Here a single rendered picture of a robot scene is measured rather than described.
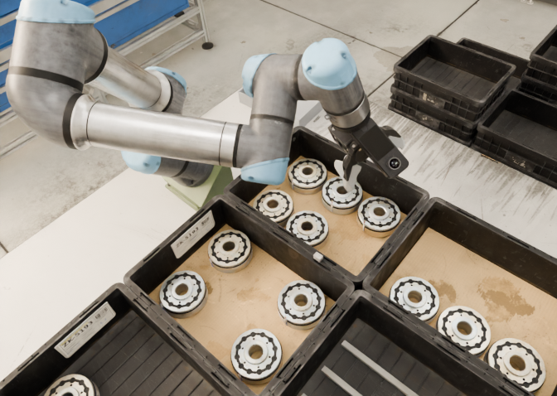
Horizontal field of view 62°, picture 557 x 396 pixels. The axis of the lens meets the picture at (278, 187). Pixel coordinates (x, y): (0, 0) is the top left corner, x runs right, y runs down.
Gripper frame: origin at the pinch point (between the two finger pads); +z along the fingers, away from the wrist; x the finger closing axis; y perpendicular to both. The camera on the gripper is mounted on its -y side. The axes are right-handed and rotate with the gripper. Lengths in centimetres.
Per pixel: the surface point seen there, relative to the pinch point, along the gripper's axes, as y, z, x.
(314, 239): 3.5, 12.0, 19.6
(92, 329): 10, -9, 67
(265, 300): -2.3, 8.5, 36.6
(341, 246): -0.3, 16.7, 15.8
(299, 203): 16.4, 16.4, 17.0
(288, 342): -13.2, 8.1, 37.4
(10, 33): 191, 16, 71
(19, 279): 46, 2, 89
